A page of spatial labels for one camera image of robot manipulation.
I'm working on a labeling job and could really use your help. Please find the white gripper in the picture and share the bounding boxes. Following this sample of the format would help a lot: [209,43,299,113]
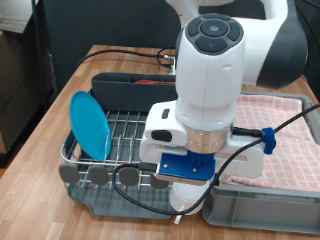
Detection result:
[138,136,266,188]

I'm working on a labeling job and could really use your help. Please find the white mug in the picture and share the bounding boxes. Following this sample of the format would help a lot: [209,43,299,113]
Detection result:
[168,179,210,225]

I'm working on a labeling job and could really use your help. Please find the reddish brown wooden spoon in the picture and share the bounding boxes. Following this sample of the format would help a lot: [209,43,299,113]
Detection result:
[134,77,177,85]

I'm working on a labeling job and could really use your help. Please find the blue plastic plate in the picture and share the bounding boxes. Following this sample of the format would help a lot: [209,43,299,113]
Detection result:
[68,90,113,162]

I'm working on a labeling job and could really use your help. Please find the grey plastic crate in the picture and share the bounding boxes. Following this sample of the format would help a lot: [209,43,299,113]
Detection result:
[202,89,320,235]

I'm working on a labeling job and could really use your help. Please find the pink checkered towel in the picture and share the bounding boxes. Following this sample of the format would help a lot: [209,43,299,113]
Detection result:
[224,94,320,193]

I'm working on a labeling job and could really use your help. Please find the dark grey cutlery holder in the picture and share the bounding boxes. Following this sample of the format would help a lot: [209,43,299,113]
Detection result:
[90,72,179,113]

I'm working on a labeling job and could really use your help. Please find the grey plastic drain tray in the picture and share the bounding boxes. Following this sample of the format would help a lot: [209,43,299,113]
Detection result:
[66,96,176,220]

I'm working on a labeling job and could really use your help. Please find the black metal pole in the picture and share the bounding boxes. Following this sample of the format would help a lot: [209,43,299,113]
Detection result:
[30,0,49,113]

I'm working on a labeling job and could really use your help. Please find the brown cardboard box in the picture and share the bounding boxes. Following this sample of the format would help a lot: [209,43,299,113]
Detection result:
[0,29,54,154]

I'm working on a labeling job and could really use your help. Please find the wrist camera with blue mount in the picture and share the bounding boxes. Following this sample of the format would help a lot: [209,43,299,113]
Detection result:
[155,150,217,187]

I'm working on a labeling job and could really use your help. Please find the blue cable clip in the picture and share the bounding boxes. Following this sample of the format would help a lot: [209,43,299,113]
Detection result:
[260,127,277,155]

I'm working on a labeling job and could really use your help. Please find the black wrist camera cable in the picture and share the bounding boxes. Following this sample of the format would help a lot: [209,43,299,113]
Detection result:
[112,102,320,215]

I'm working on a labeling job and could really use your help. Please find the metal wire dish rack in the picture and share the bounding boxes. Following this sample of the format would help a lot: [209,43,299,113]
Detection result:
[58,87,174,195]

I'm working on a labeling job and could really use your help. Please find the thick black table cable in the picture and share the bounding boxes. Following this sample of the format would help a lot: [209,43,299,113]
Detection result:
[75,46,178,69]

